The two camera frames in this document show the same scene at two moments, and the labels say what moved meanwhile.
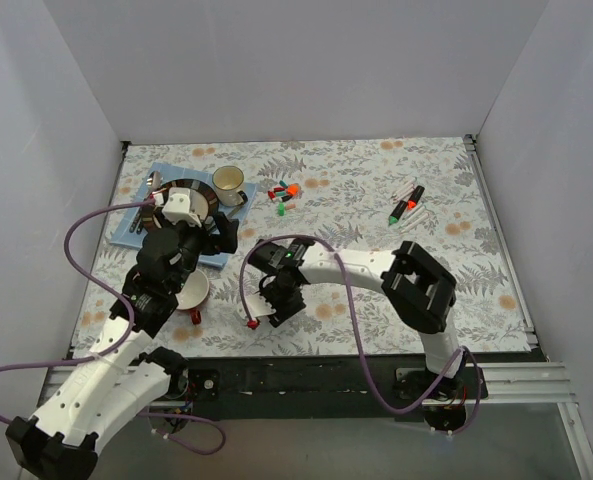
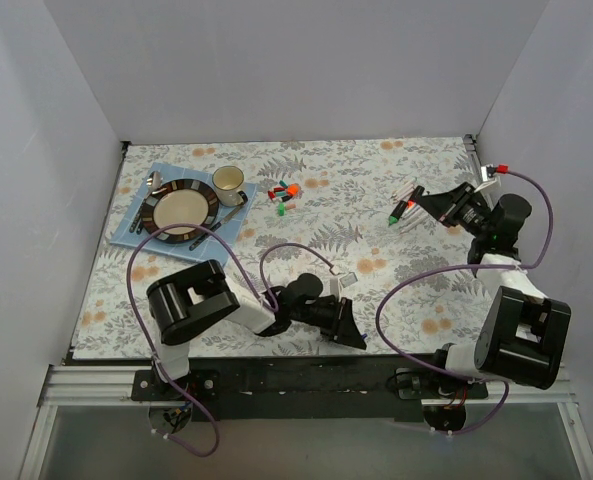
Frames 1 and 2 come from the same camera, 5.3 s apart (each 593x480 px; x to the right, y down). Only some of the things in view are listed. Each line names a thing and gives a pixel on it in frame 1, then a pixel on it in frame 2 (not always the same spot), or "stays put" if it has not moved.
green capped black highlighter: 394,217 stays put
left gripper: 208,236 -> 340,319
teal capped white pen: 415,223 stays put
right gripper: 286,306 -> 452,210
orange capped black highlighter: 412,202 stays put
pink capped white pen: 413,217 stays put
